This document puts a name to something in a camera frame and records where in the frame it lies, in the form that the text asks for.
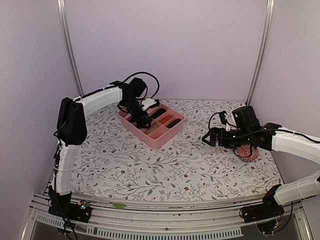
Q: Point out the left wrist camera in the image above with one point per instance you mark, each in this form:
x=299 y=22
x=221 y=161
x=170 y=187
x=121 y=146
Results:
x=149 y=103

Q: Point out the aluminium front rail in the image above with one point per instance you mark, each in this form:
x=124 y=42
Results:
x=196 y=220

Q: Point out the pink divided storage box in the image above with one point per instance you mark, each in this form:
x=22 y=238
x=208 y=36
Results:
x=165 y=124

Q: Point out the floral table mat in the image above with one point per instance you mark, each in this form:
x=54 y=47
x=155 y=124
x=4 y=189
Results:
x=115 y=164

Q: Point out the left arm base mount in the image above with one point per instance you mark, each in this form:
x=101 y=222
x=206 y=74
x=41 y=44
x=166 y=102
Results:
x=61 y=206

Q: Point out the olive rolled underwear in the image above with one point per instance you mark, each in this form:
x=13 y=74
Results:
x=173 y=123

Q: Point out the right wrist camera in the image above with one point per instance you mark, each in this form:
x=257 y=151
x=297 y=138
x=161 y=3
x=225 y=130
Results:
x=227 y=120

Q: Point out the black rolled underwear back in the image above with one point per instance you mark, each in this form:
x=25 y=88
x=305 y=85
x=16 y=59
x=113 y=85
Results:
x=158 y=113

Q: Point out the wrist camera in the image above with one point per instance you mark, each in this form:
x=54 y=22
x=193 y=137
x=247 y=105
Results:
x=227 y=120
x=149 y=103

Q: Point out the red rolled underwear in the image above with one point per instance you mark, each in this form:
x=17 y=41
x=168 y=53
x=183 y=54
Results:
x=165 y=119

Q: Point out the left aluminium frame post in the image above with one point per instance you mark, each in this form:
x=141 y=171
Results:
x=62 y=13

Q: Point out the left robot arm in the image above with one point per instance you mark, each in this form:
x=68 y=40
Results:
x=130 y=95

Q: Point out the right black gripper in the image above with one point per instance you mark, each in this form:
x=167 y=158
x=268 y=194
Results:
x=214 y=131

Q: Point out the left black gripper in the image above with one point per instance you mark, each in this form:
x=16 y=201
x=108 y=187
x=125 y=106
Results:
x=142 y=123

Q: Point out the right aluminium frame post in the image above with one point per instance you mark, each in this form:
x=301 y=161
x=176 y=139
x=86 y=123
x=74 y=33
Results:
x=267 y=25

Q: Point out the green tape scrap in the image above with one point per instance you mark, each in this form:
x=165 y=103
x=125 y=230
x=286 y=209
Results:
x=118 y=205

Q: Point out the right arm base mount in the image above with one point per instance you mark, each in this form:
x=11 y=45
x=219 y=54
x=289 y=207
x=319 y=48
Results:
x=269 y=208

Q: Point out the red patterned bowl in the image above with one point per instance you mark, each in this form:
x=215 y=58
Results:
x=246 y=153

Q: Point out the khaki underwear cream waistband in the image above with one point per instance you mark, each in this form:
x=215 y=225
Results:
x=153 y=127

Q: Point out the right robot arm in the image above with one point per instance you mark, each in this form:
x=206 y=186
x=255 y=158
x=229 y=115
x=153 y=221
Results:
x=246 y=130

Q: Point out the aluminium frame post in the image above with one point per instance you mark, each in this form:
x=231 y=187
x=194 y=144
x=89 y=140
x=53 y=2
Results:
x=62 y=13
x=267 y=25

